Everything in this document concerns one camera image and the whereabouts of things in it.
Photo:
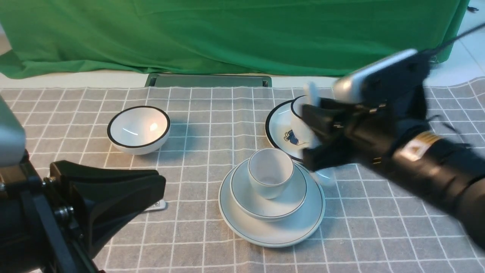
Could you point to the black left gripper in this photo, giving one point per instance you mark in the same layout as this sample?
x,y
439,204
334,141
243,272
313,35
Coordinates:
x,y
104,201

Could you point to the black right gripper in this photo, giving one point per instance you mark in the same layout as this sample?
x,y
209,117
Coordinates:
x,y
374,107

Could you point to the pale blue cup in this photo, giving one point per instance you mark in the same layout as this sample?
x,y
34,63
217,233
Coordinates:
x,y
270,172

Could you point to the pale blue shallow bowl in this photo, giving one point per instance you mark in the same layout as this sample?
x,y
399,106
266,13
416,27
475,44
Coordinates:
x,y
258,207

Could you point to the plain white ceramic spoon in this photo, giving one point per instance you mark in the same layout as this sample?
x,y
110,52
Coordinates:
x,y
324,176

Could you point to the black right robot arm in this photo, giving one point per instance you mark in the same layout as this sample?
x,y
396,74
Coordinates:
x,y
445,174

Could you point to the white cup with black rim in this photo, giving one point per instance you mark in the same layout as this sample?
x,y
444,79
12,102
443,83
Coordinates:
x,y
300,130

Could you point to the white plate with black rim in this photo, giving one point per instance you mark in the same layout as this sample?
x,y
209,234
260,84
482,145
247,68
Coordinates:
x,y
279,133

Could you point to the white bowl with black rim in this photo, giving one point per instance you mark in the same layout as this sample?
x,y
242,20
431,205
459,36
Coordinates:
x,y
139,130

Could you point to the pale blue large plate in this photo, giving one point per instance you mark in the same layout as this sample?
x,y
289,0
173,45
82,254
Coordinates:
x,y
275,234

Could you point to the green backdrop cloth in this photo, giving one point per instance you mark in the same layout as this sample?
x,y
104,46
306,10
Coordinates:
x,y
278,37

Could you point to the white spoon with printed handle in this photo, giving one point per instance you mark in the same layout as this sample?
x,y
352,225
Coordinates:
x,y
159,205

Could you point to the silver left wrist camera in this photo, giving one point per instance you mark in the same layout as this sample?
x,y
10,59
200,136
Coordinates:
x,y
12,137

